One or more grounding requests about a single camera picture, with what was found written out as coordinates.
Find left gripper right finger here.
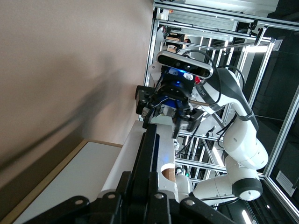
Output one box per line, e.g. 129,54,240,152
140,172,236,224

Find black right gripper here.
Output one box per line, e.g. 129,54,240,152
135,80,204,139

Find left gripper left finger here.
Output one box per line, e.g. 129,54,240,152
21,171,136,224

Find white paper roll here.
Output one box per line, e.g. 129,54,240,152
100,114,181,203

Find light wooden drawer cabinet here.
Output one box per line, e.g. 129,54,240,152
0,139,123,224

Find brown table cover mat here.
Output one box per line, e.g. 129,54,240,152
0,0,155,210

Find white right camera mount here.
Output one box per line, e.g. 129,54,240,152
148,62,164,82

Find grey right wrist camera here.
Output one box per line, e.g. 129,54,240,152
156,50,214,80

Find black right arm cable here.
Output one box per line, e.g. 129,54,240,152
182,49,246,106

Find aluminium cage frame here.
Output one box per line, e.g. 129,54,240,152
142,0,299,204

